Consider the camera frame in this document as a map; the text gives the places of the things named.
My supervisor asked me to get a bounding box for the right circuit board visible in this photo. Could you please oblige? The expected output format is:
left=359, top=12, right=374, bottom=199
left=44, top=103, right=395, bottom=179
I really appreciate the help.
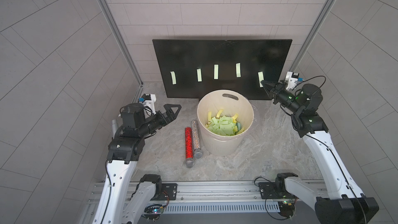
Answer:
left=278, top=201, right=296, bottom=219

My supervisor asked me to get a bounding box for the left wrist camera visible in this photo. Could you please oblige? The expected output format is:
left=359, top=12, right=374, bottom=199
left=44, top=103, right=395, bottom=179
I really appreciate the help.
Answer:
left=138, top=94, right=157, bottom=116

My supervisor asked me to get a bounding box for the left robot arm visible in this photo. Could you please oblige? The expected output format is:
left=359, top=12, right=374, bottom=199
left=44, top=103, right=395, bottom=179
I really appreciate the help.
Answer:
left=93, top=103, right=181, bottom=224

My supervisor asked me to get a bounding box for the left aluminium frame post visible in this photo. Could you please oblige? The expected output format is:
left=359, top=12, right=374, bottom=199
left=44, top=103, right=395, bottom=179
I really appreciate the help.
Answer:
left=97, top=0, right=144, bottom=88

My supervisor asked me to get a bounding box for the discarded sticky notes pile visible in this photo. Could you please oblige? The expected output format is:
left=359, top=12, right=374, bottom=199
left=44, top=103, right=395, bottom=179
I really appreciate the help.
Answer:
left=205, top=110, right=246, bottom=136

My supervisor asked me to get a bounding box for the cream waste bin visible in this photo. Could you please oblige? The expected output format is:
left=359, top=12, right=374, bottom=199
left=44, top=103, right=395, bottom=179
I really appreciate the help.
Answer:
left=197, top=90, right=257, bottom=156

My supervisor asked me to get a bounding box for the black flat monitor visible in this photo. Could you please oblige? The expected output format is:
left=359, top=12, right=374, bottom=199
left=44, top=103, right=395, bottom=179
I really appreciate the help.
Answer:
left=152, top=39, right=292, bottom=100

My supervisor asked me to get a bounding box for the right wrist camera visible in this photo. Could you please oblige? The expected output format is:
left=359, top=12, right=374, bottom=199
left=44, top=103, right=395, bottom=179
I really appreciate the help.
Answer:
left=284, top=72, right=303, bottom=90

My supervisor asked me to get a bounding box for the left circuit board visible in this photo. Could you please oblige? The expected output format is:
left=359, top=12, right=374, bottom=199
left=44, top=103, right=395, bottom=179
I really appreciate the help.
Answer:
left=142, top=204, right=165, bottom=221

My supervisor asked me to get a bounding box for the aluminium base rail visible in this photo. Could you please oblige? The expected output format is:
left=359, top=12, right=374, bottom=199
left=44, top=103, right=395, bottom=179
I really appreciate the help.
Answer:
left=83, top=178, right=327, bottom=215

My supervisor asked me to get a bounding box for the red glitter tube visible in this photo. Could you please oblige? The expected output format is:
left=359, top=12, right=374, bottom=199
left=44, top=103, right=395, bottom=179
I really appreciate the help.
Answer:
left=185, top=127, right=194, bottom=168

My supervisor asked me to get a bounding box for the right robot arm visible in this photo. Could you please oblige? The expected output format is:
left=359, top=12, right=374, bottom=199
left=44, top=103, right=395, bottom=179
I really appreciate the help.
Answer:
left=261, top=80, right=379, bottom=224

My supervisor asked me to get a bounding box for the circuit board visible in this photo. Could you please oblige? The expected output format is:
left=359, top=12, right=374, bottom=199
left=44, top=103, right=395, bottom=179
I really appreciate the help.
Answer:
left=142, top=204, right=165, bottom=221
left=278, top=201, right=296, bottom=219

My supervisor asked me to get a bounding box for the aluminium frame post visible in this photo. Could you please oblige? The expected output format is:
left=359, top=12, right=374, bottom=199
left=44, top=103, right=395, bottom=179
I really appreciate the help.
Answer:
left=288, top=0, right=336, bottom=72
left=97, top=0, right=144, bottom=88

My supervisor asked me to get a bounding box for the green sticky note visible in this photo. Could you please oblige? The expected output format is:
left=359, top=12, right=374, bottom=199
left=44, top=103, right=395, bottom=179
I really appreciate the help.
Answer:
left=197, top=68, right=202, bottom=82
left=214, top=64, right=219, bottom=80
left=236, top=63, right=241, bottom=78
left=170, top=71, right=177, bottom=85
left=258, top=71, right=264, bottom=88

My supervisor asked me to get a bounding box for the right aluminium frame post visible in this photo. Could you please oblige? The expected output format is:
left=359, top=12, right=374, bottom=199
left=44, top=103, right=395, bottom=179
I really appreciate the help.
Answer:
left=288, top=0, right=336, bottom=72

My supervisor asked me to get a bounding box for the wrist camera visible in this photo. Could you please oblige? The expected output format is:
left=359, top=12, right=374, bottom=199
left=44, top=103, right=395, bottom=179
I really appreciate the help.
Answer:
left=138, top=94, right=157, bottom=116
left=284, top=72, right=303, bottom=90

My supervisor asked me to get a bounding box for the silver glitter tube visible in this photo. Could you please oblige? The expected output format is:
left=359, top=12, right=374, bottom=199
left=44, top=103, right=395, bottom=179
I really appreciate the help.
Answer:
left=191, top=120, right=203, bottom=159

